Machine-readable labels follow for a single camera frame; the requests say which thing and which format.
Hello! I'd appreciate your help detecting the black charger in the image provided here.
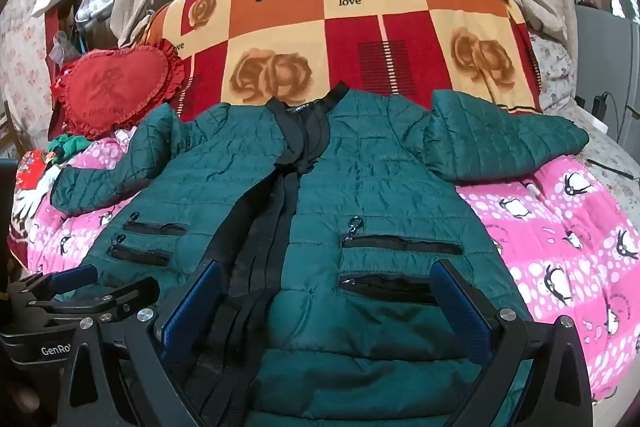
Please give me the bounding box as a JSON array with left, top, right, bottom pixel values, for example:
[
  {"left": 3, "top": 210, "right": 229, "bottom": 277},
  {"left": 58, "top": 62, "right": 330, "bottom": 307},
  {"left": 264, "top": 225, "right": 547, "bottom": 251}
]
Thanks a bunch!
[{"left": 591, "top": 92, "right": 612, "bottom": 122}]

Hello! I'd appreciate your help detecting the red heart pillow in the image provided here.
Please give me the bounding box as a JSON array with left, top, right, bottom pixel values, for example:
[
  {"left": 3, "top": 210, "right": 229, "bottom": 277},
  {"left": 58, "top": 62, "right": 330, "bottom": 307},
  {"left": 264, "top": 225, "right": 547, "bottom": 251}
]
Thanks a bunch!
[{"left": 52, "top": 39, "right": 187, "bottom": 140}]

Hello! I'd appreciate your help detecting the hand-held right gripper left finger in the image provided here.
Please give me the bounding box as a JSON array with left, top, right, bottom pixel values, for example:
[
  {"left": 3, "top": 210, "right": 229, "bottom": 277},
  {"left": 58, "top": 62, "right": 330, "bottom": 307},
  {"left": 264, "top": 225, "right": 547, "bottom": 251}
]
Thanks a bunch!
[{"left": 57, "top": 258, "right": 226, "bottom": 427}]

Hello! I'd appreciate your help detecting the pink penguin blanket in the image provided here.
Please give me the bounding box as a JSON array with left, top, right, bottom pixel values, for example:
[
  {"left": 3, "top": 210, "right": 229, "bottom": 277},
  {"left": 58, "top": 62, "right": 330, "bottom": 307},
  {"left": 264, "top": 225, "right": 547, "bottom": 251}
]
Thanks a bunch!
[{"left": 25, "top": 134, "right": 640, "bottom": 403}]

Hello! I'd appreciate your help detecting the black cable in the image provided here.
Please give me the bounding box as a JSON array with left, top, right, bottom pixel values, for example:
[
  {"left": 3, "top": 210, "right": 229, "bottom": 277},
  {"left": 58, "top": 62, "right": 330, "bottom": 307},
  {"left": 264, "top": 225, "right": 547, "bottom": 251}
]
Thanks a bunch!
[{"left": 584, "top": 156, "right": 640, "bottom": 182}]

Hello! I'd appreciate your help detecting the red printed cloth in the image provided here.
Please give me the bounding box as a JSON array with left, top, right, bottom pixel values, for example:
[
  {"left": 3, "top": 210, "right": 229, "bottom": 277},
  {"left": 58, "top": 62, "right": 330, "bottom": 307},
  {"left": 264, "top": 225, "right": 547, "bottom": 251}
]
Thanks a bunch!
[{"left": 9, "top": 148, "right": 68, "bottom": 260}]

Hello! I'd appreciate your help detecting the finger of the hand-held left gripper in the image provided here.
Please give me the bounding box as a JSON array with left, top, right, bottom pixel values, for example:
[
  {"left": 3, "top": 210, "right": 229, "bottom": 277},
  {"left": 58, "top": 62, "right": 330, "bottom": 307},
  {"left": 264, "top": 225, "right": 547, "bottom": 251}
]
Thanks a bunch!
[
  {"left": 27, "top": 277, "right": 161, "bottom": 330},
  {"left": 10, "top": 264, "right": 99, "bottom": 303}
]

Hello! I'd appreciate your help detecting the grey floral bedsheet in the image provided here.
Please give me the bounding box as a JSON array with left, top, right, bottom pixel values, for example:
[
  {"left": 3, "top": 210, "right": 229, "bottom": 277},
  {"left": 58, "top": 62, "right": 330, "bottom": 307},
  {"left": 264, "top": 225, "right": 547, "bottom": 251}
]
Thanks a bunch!
[{"left": 527, "top": 29, "right": 640, "bottom": 212}]

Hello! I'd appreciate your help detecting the rose print blanket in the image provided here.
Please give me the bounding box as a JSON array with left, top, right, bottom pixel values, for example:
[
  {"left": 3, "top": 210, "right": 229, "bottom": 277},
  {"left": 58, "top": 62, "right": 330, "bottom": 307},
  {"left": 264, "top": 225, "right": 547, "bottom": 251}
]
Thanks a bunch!
[{"left": 137, "top": 0, "right": 543, "bottom": 124}]

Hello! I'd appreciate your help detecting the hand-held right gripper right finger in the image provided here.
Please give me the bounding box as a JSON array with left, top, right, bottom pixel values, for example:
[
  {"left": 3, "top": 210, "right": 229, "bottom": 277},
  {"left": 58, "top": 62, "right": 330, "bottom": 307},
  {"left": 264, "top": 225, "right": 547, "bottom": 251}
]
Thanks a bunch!
[{"left": 430, "top": 258, "right": 608, "bottom": 427}]

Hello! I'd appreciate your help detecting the green quilted jacket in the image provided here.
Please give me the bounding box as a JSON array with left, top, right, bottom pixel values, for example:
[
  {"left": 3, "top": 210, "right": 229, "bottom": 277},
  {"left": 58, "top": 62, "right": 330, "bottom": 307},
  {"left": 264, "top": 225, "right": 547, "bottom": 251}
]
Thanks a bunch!
[{"left": 50, "top": 81, "right": 590, "bottom": 427}]

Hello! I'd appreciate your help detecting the green cloth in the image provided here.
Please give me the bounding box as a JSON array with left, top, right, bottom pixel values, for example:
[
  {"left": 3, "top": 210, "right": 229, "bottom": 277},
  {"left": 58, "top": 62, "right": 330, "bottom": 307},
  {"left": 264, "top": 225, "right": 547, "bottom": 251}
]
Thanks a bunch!
[{"left": 46, "top": 133, "right": 94, "bottom": 164}]

